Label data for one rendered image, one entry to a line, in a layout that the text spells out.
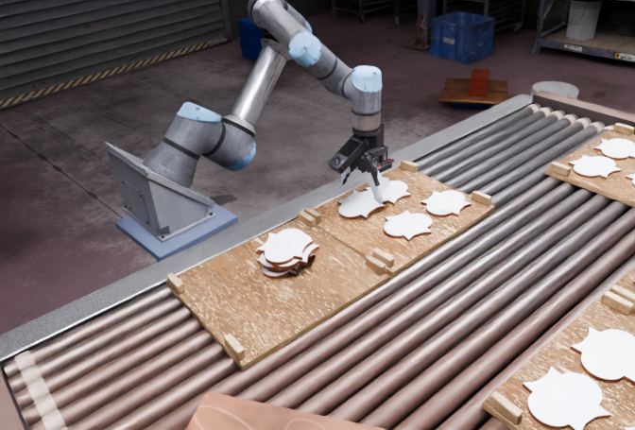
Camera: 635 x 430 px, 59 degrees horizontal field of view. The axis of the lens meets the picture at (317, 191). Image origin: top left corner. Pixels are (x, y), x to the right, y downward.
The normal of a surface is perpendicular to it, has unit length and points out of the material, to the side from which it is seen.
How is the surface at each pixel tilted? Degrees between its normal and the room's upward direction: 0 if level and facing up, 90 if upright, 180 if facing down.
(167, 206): 90
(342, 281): 0
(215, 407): 0
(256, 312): 0
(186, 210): 90
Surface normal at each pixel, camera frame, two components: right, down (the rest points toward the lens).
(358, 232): -0.06, -0.86
